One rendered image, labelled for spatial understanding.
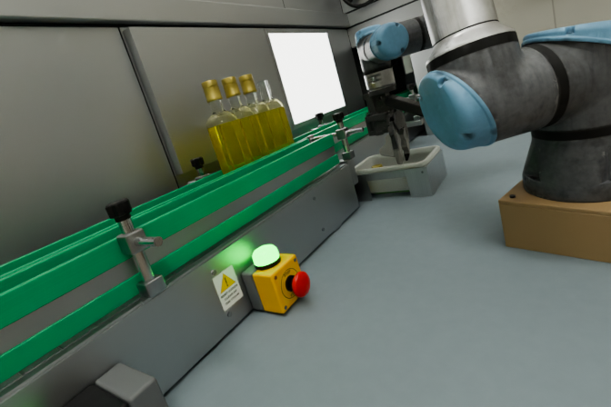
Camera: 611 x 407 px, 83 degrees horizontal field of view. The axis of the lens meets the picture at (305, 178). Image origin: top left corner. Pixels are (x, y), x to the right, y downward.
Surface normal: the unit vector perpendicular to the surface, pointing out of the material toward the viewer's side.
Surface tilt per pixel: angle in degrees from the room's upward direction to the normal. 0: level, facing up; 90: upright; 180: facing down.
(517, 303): 0
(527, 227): 90
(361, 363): 0
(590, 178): 75
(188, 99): 90
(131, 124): 90
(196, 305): 90
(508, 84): 80
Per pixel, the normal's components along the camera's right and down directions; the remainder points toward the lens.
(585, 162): -0.57, 0.07
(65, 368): 0.80, -0.11
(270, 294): -0.53, 0.33
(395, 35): 0.08, 0.19
